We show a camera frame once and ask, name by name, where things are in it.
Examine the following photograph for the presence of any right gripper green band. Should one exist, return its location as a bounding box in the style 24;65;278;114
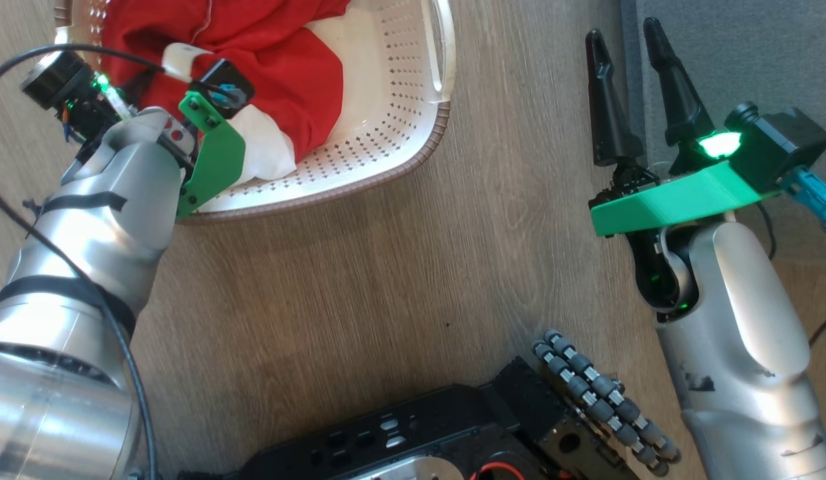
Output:
585;17;781;238

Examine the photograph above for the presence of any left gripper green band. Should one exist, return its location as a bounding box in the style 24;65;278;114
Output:
175;91;247;219

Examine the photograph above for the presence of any red garment with white trim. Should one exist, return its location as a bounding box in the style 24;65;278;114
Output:
99;0;355;189

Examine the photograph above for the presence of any grey fabric sofa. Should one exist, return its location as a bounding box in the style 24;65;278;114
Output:
619;0;826;267

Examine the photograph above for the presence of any white perforated laundry basket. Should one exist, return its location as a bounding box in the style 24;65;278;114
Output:
53;0;457;225

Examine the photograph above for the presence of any grey roller omni wheel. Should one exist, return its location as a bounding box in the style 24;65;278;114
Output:
531;329;682;478

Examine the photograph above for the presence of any teal left camera connector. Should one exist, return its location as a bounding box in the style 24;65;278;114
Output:
209;85;246;108

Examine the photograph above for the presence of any teal camera connector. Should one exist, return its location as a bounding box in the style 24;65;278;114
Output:
209;85;246;108
783;167;826;258

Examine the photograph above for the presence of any teal right camera connector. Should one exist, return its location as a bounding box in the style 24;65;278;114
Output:
783;167;826;258

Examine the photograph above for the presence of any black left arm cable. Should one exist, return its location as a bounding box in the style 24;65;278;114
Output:
0;43;168;480

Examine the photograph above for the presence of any red base wire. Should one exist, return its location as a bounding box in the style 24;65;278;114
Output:
469;461;528;480

